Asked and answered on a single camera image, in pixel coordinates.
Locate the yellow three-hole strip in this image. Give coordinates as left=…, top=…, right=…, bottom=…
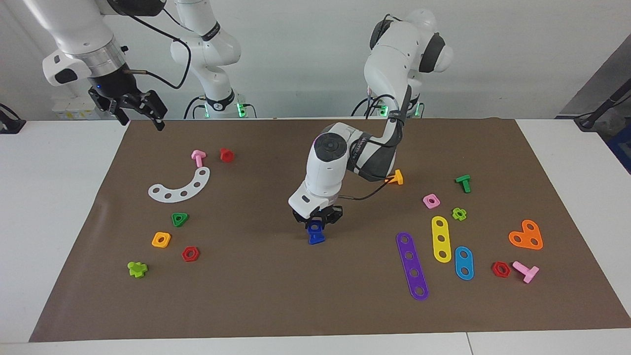
left=431, top=215, right=453, bottom=263

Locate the white curved perforated strip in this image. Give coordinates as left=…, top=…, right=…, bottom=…
left=148, top=167, right=211, bottom=203

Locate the black left base cable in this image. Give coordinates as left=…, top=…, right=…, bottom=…
left=351, top=94, right=390, bottom=118

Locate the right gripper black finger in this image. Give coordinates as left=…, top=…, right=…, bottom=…
left=89, top=91, right=130, bottom=126
left=138, top=90, right=168, bottom=131

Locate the black stand pole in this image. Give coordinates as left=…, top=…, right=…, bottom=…
left=574, top=79, right=631, bottom=133

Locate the brown paper mat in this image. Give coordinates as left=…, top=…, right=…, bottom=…
left=29, top=117, right=631, bottom=343

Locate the white power strip box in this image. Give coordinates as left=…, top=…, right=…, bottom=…
left=51, top=96, right=106, bottom=120

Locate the purple four-hole strip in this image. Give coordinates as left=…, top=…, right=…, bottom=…
left=396, top=232, right=429, bottom=301

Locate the black right base cable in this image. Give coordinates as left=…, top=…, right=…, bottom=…
left=184, top=95, right=208, bottom=120

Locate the blue two-hole strip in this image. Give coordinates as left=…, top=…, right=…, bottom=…
left=455, top=246, right=475, bottom=281

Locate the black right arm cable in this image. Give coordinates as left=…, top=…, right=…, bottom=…
left=123, top=7, right=193, bottom=91

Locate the black base cable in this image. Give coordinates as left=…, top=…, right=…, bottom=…
left=351, top=94, right=390, bottom=118
left=184, top=95, right=208, bottom=120

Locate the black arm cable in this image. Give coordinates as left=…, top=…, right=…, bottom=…
left=339, top=84, right=413, bottom=201
left=123, top=7, right=193, bottom=91

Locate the orange heart-shaped plate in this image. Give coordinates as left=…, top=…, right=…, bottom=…
left=508, top=219, right=544, bottom=250

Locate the black clamp device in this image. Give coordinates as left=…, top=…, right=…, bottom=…
left=0, top=103, right=26, bottom=135

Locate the blue crate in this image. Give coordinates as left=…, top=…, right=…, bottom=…
left=607, top=123, right=631, bottom=174

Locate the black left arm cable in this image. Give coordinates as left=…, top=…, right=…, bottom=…
left=339, top=84, right=413, bottom=201

